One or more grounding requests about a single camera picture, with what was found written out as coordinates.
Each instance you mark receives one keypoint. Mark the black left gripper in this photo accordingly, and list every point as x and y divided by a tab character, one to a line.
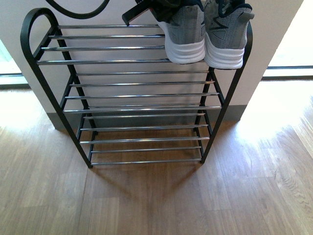
162	10

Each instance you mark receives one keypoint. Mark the black metal shoe rack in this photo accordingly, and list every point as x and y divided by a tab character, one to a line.
119	97

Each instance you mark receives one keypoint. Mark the grey sneaker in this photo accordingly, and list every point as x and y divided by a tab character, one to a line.
184	33
226	24

